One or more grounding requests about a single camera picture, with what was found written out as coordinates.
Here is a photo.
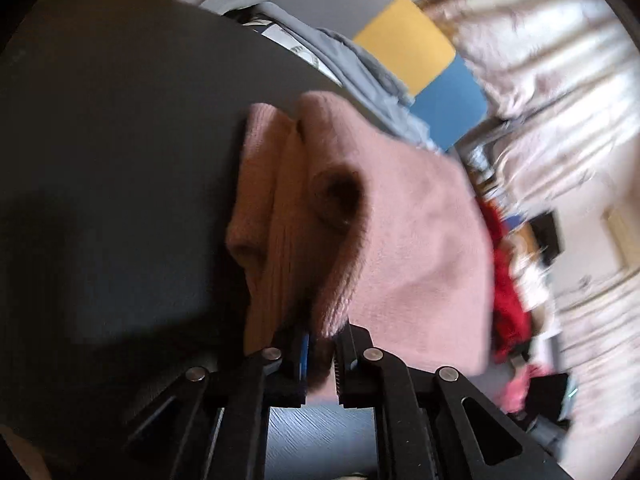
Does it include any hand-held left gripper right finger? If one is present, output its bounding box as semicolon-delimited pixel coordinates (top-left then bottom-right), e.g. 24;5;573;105
332;322;576;480

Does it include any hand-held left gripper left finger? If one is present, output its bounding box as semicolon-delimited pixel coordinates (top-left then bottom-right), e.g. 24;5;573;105
125;326;313;480

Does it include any pink knit sweater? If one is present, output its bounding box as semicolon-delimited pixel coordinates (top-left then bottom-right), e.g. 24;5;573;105
225;91;496;403

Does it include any red knit sweater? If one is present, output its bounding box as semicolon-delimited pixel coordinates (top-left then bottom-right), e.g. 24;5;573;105
480;200;533;363

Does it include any black monitor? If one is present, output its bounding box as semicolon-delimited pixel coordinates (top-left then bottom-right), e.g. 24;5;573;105
530;212;558;266

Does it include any grey cloth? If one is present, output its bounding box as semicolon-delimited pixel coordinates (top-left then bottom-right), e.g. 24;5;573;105
255;2;441;151

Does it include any white pillow with blue lines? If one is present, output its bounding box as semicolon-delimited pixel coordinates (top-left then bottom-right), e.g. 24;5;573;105
240;15;331;81

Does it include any hanging pink printed curtain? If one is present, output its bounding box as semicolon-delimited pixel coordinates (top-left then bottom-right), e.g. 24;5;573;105
495;60;640;206

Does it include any bundled pink printed curtain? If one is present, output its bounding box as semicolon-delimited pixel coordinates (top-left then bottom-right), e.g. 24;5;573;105
415;0;601;116

